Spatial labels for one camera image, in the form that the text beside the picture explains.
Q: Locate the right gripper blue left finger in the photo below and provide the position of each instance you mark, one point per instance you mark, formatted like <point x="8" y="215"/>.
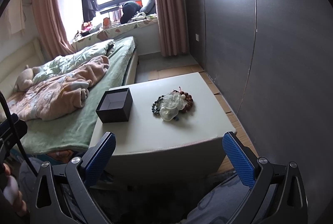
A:
<point x="96" y="159"/>

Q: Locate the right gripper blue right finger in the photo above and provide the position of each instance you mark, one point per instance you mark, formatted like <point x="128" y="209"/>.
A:
<point x="242" y="159"/>

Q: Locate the black jewelry box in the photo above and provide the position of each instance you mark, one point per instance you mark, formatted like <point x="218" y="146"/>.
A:
<point x="115" y="106"/>

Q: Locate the white organza pouch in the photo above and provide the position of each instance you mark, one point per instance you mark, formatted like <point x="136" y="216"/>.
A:
<point x="171" y="105"/>

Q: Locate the person's left hand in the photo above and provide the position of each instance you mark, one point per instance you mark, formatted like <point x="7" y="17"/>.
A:
<point x="12" y="193"/>

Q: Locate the person's left leg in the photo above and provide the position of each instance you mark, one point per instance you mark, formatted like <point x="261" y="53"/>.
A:
<point x="27" y="180"/>

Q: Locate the person's leg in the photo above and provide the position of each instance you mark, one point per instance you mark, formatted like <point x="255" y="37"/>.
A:
<point x="27" y="180"/>
<point x="219" y="205"/>

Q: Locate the person's right leg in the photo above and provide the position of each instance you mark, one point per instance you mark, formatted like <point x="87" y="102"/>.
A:
<point x="219" y="205"/>

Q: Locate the pink fleece blanket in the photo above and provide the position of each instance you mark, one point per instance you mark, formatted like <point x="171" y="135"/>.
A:
<point x="60" y="95"/>

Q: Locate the beige plush toy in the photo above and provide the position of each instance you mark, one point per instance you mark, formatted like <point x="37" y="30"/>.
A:
<point x="25" y="79"/>

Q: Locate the white square table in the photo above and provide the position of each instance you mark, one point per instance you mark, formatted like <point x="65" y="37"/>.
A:
<point x="149" y="148"/>

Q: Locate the beige padded headboard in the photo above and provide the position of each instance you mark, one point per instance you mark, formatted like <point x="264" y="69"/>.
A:
<point x="30" y="54"/>

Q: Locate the light green quilt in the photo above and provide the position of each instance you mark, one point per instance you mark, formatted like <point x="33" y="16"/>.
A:
<point x="65" y="64"/>

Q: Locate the flattened cardboard on floor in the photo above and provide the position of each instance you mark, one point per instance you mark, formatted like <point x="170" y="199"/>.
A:
<point x="196" y="68"/>

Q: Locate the left pink curtain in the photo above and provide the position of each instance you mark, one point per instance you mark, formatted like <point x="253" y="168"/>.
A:
<point x="50" y="28"/>

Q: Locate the patterned window seat cushion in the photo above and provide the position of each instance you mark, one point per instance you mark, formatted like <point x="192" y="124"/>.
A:
<point x="112" y="33"/>

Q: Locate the black bag on sill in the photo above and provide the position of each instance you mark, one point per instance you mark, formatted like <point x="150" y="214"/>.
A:
<point x="129" y="10"/>

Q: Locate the grey pillow on sill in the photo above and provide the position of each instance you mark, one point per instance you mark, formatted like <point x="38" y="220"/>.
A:
<point x="149" y="7"/>

